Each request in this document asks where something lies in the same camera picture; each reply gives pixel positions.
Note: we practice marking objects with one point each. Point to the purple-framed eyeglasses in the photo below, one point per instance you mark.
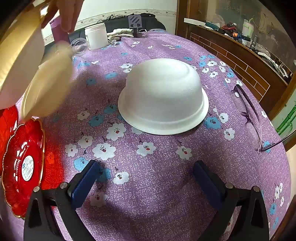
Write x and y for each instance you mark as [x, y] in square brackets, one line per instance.
[245, 111]

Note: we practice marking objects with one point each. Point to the beige plastic bowl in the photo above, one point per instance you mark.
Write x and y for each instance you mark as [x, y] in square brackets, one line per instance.
[20, 25]
[46, 88]

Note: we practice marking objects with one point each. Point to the small red gold-rimmed plate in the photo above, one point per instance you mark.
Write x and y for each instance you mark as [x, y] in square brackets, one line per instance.
[23, 166]

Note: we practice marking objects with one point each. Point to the white container on sideboard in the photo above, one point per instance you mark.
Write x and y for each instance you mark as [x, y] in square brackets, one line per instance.
[248, 27]

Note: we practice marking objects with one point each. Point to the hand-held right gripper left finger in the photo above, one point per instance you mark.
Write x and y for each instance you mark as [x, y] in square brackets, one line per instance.
[82, 183]

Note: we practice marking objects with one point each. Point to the purple thermos bottle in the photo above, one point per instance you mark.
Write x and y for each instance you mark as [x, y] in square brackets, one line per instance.
[60, 30]

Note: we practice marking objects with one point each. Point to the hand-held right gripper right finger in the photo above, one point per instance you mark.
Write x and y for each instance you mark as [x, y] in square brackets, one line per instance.
[208, 183]

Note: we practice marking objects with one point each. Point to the white cloth bundle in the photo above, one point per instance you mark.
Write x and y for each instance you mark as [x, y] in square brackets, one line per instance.
[120, 33]

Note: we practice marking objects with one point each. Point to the black leather sofa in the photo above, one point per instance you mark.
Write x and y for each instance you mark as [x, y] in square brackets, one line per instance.
[152, 23]

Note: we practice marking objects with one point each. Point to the white foam bowl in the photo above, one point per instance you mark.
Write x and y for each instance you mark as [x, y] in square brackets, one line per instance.
[161, 92]
[16, 69]

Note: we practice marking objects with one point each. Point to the brown wooden sideboard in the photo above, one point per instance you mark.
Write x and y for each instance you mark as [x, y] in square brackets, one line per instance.
[242, 60]

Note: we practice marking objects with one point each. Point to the grey slotted phone stand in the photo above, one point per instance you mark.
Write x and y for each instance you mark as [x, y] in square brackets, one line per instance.
[134, 22]

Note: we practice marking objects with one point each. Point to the white plastic jar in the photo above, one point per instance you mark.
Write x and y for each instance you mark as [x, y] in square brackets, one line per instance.
[96, 37]

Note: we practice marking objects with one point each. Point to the purple floral tablecloth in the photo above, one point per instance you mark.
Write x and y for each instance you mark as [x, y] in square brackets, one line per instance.
[150, 162]

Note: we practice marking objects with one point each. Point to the green bamboo wall poster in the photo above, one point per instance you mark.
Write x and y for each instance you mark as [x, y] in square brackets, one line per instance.
[285, 122]

